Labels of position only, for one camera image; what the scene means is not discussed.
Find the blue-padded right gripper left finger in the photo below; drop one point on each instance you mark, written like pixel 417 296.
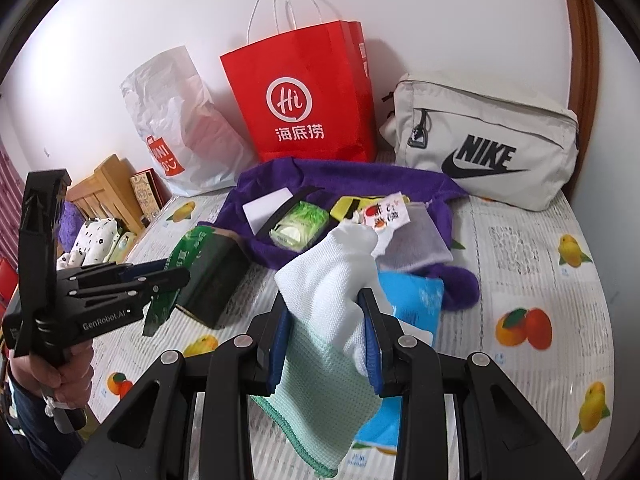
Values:
pixel 148 435

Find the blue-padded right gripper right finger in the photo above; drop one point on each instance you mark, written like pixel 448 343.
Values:
pixel 499 433

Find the green plastic wrapper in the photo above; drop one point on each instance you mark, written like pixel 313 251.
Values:
pixel 177 270

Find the blue tissue pack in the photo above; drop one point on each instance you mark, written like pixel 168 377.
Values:
pixel 402 367

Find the white and green glove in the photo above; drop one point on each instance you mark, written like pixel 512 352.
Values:
pixel 324 402

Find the translucent organza pouch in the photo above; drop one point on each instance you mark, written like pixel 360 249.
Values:
pixel 416 245

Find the white sponge block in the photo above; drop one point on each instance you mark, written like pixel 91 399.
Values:
pixel 258 212

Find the fruit-print snack packet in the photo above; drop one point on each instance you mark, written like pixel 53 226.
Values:
pixel 383 213

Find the green tissue packet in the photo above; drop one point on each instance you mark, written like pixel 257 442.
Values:
pixel 300 227

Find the yellow mesh pouch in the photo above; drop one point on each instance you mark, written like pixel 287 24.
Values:
pixel 348 207

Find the left hand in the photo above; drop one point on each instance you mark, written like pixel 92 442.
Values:
pixel 69 384

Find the white spotted pillow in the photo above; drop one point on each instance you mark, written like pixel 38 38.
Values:
pixel 94 244

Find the purple plush toy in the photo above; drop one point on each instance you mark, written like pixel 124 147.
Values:
pixel 71 222

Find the wooden furniture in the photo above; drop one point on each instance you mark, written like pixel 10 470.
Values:
pixel 108 193

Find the striped curtain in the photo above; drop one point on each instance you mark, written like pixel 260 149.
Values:
pixel 11 195

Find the fruit-print table cover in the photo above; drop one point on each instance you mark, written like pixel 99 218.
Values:
pixel 544 323

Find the patterned book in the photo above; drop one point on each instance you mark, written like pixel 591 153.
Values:
pixel 150 193

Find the dark green tea box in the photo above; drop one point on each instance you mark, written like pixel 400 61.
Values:
pixel 217 264

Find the white Miniso plastic bag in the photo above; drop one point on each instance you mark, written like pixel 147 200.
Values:
pixel 193 147

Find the purple fleece cloth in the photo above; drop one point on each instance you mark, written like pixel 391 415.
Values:
pixel 331 180

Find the beige Nike waist bag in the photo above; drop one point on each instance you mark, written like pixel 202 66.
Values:
pixel 496 139

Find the red Haidilao paper bag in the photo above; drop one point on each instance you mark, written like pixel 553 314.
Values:
pixel 306 93

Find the brown wooden door frame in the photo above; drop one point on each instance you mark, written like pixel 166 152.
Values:
pixel 584 76

